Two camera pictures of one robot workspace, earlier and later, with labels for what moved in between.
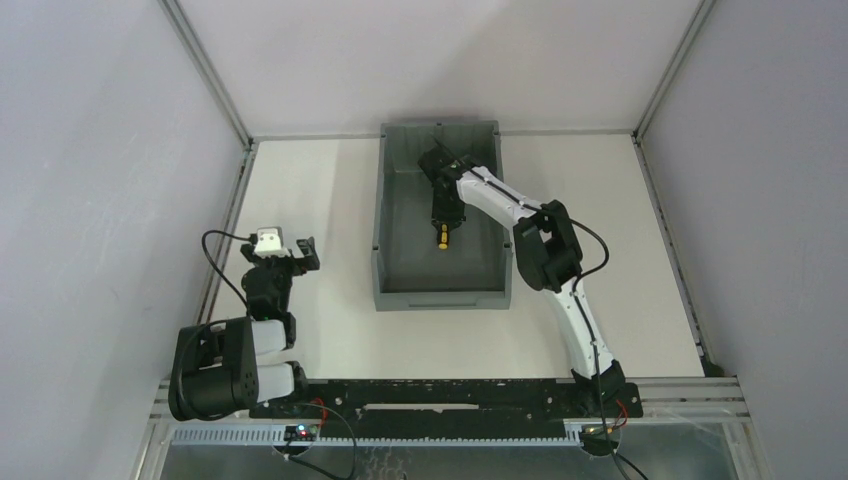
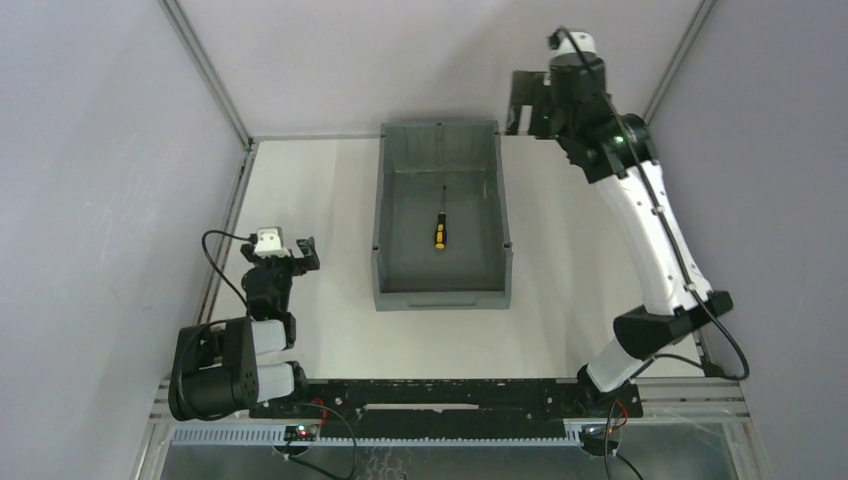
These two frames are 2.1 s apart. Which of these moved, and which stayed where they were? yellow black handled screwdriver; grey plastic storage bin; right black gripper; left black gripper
Moved: right black gripper
Stayed: grey plastic storage bin; left black gripper; yellow black handled screwdriver
